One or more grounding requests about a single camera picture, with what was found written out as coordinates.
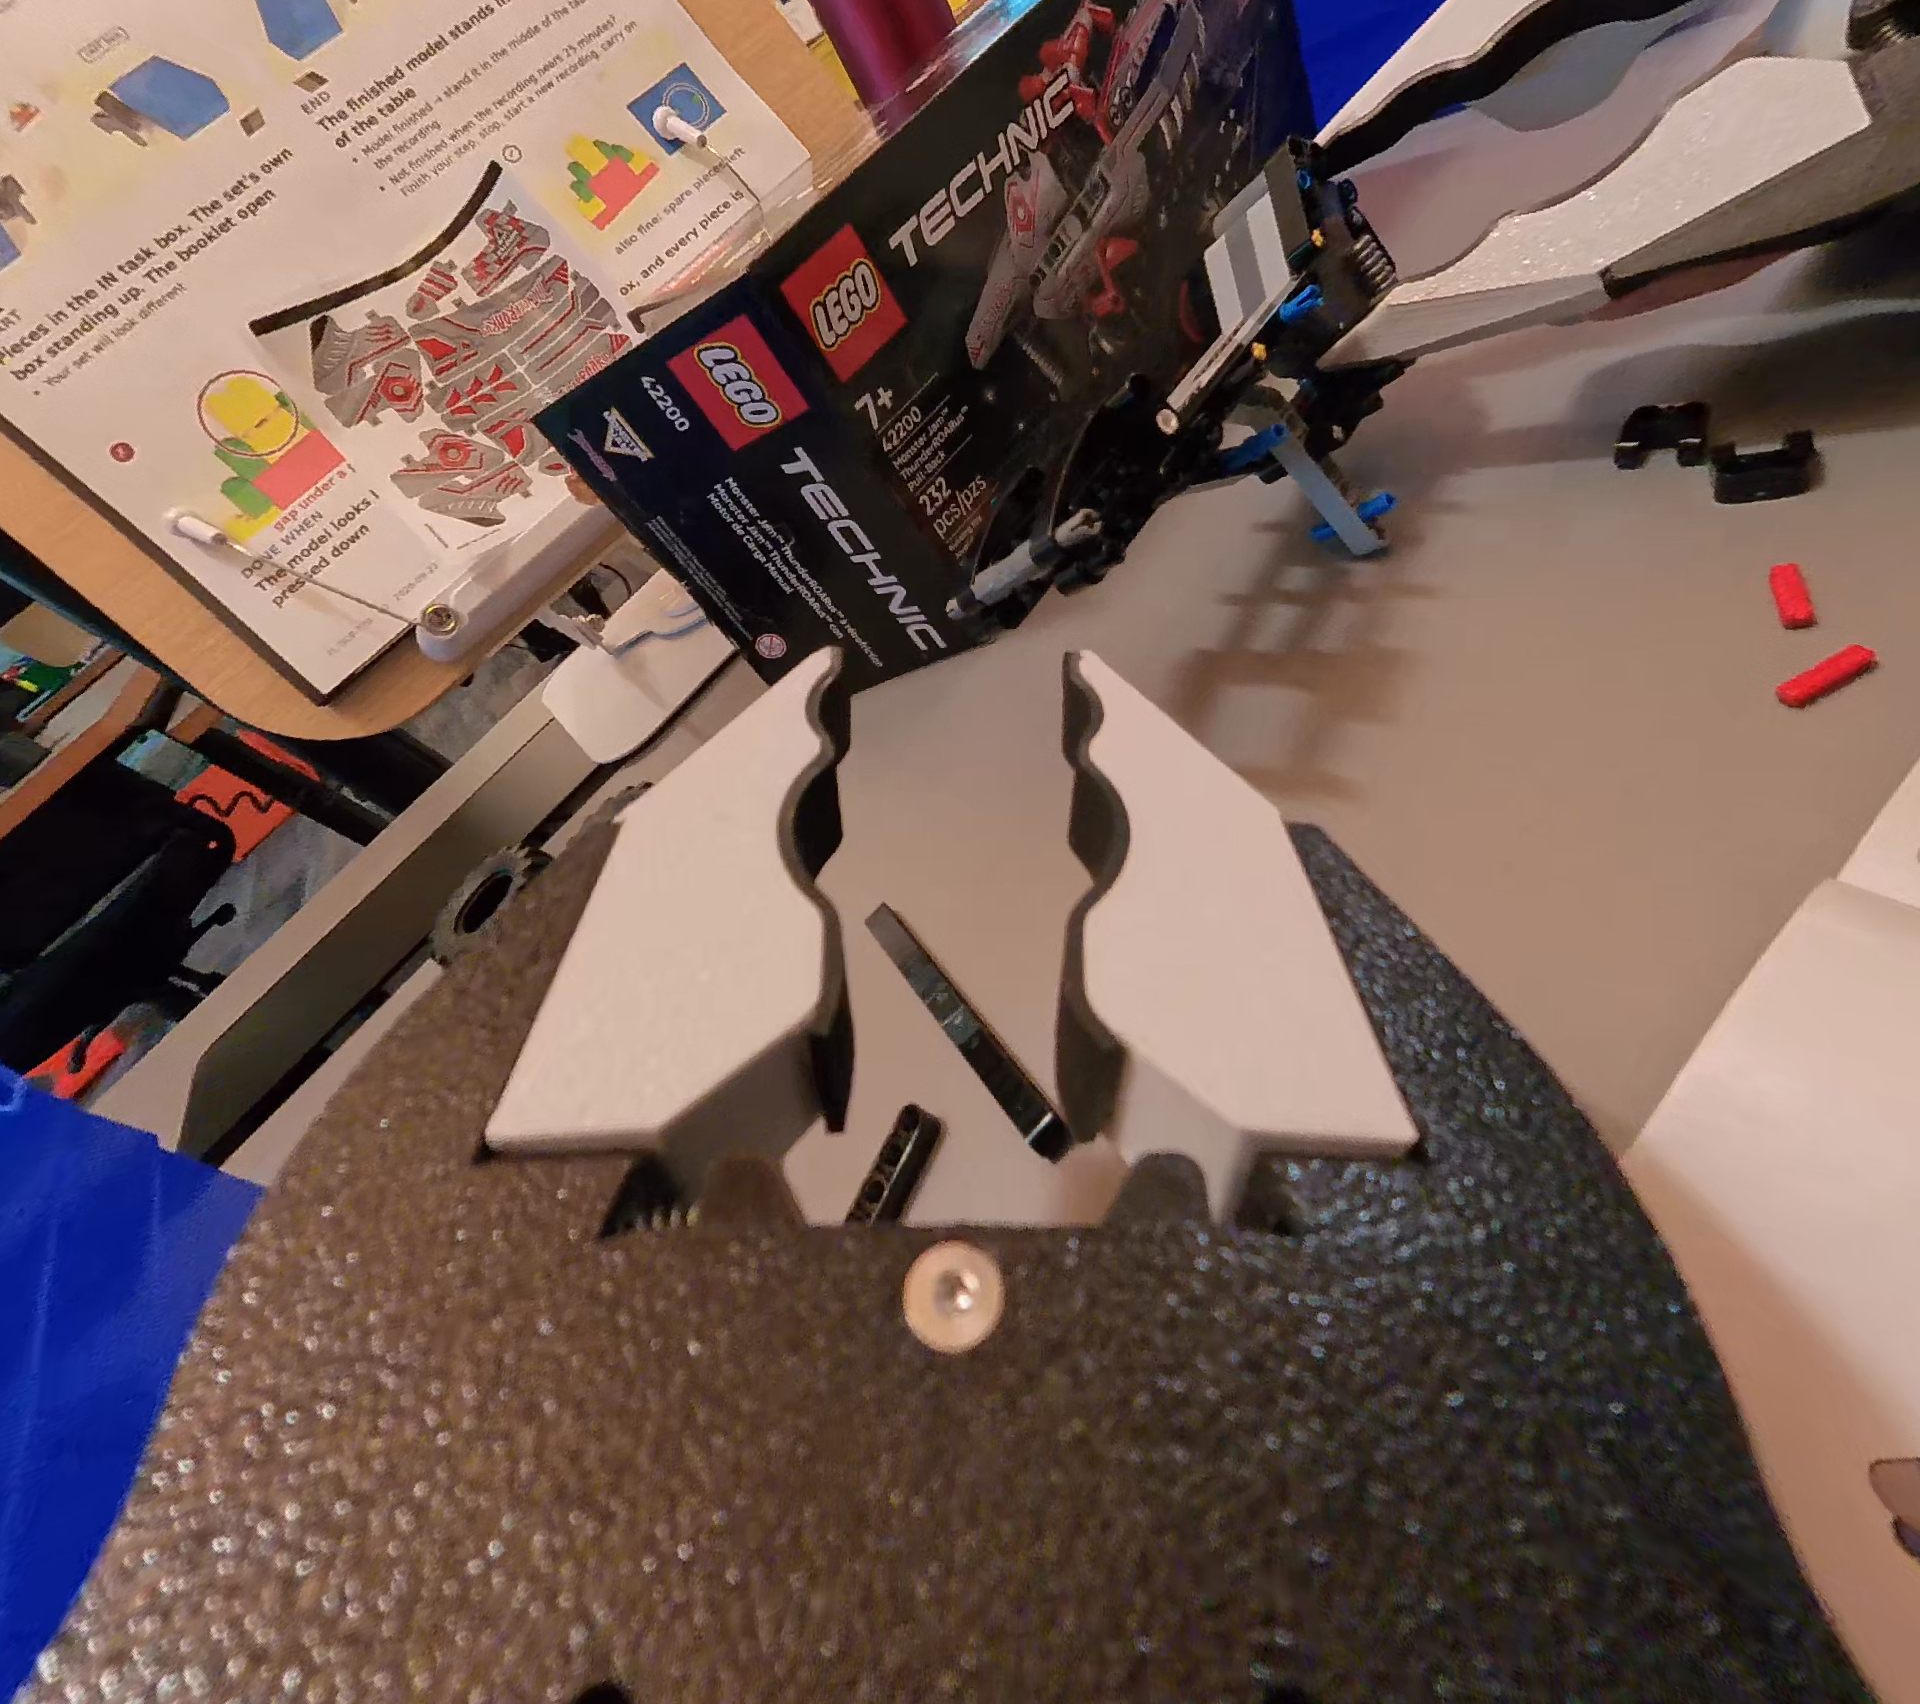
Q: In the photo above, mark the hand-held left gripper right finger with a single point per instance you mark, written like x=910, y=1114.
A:
x=1230, y=970

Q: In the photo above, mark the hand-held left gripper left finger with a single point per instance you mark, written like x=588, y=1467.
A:
x=675, y=955

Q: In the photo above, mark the black grey brick chassis model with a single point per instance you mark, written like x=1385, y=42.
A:
x=1253, y=248

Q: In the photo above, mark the black brick connector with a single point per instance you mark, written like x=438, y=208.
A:
x=1658, y=441
x=1761, y=472

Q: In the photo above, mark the black toy tire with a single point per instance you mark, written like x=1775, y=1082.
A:
x=459, y=904

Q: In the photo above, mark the white board stand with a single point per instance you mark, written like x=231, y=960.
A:
x=630, y=717

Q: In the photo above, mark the long black brick beam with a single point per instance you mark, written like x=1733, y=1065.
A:
x=974, y=1036

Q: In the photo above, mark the small black brick beam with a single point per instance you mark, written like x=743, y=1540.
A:
x=897, y=1163

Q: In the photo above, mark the red brick pin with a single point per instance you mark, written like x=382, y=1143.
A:
x=1792, y=591
x=1824, y=674

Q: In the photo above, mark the black toy set box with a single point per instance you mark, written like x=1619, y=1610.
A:
x=899, y=414

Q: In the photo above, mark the wooden display board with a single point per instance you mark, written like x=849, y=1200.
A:
x=150, y=637

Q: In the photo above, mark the red grey sticker sheet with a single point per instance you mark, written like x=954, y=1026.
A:
x=449, y=386

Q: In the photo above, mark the building instruction booklet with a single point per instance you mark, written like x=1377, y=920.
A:
x=1802, y=1209

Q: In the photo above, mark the blue bin with tag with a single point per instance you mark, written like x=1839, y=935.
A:
x=88, y=1360

